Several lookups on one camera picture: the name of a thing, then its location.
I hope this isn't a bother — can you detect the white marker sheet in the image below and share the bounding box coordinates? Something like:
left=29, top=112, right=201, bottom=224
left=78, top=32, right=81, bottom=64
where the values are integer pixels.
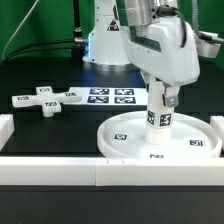
left=69, top=87, right=148, bottom=106

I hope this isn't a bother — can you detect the white left fence block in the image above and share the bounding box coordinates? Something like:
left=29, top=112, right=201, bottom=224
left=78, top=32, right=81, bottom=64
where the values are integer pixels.
left=0, top=114, right=14, bottom=151

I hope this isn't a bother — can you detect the black vertical cable connector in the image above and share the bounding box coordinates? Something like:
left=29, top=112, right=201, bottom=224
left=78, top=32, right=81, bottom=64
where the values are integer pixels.
left=72, top=0, right=88, bottom=46

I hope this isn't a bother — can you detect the white round table top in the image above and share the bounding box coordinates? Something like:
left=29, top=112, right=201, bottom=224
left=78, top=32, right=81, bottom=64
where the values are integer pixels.
left=97, top=111, right=222, bottom=160

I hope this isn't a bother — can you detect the white cross-shaped table base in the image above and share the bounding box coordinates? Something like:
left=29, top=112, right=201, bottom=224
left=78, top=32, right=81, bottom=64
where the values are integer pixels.
left=12, top=86, right=82, bottom=117

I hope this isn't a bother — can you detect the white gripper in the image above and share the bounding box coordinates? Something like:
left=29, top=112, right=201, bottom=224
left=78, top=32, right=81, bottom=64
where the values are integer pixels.
left=120, top=17, right=200, bottom=108

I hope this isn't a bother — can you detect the black cable bundle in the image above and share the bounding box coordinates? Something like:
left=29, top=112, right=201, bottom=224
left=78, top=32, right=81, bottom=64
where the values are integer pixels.
left=0, top=39, right=88, bottom=64

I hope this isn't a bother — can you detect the white front fence bar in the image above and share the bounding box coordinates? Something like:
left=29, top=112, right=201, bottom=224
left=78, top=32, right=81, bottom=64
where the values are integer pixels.
left=0, top=157, right=224, bottom=186

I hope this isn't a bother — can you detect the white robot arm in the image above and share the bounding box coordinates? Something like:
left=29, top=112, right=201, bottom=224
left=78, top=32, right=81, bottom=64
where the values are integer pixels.
left=83, top=0, right=224, bottom=107

